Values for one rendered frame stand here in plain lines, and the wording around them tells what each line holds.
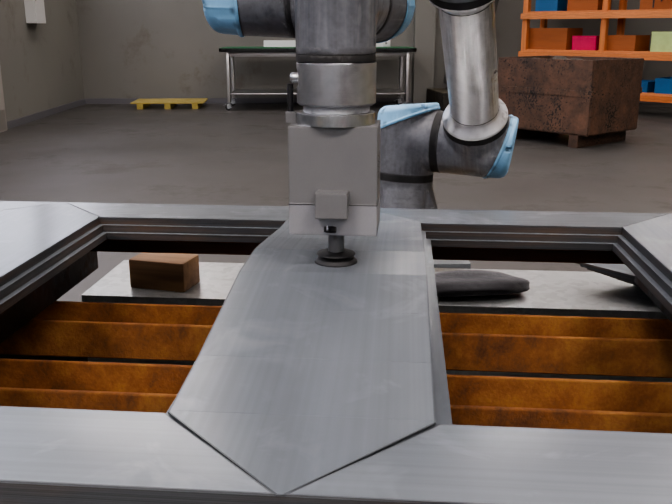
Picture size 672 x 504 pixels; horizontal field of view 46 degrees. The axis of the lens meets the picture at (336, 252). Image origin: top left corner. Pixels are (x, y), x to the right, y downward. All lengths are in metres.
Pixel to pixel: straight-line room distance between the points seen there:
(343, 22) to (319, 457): 0.39
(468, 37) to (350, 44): 0.56
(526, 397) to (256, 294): 0.35
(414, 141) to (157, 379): 0.73
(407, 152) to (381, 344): 0.88
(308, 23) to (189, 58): 11.72
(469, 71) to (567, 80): 6.63
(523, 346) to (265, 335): 0.46
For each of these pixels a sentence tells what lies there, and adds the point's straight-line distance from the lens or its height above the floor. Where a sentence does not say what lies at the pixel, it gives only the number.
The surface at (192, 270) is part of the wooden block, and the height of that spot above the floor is 0.71.
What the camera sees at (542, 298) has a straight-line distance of 1.30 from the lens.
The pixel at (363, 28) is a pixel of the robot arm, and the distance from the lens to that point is 0.73.
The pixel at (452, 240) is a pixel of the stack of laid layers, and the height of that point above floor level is 0.82.
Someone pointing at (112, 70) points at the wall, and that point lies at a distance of 12.67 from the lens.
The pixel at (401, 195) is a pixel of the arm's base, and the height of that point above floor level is 0.80.
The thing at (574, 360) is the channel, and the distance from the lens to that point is 1.04.
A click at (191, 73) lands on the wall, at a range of 12.44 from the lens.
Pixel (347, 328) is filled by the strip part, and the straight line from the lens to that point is 0.65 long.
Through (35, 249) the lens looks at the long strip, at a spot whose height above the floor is 0.84.
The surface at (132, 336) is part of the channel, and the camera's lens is 1.07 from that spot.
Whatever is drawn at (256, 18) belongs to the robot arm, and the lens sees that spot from 0.86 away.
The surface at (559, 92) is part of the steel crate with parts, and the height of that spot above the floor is 0.51.
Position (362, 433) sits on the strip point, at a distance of 0.52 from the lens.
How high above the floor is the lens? 1.09
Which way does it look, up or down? 16 degrees down
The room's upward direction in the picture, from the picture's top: straight up
